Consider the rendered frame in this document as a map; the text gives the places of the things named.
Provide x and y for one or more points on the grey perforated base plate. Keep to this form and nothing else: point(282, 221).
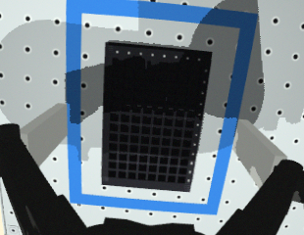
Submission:
point(33, 79)

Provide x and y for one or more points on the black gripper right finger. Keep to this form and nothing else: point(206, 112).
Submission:
point(280, 181)

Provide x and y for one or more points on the blue tape rectangle outline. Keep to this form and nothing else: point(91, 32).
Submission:
point(159, 11)

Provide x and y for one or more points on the black well plate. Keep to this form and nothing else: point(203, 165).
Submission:
point(154, 117)

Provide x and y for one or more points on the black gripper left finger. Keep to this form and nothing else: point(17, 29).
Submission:
point(38, 209)

